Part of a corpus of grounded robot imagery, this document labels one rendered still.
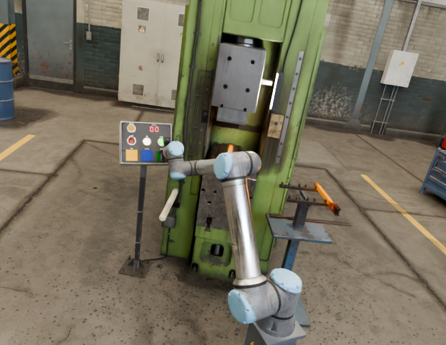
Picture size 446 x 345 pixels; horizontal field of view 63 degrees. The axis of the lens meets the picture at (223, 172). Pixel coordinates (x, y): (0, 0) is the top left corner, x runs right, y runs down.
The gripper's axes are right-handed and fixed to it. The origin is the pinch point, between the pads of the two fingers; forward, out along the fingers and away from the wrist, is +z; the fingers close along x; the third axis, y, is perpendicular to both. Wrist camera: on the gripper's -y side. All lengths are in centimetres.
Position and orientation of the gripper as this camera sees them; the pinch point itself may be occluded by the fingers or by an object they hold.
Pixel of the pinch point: (163, 154)
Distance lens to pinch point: 245.8
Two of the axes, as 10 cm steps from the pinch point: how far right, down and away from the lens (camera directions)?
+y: 0.4, 9.9, -1.0
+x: 9.3, 0.0, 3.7
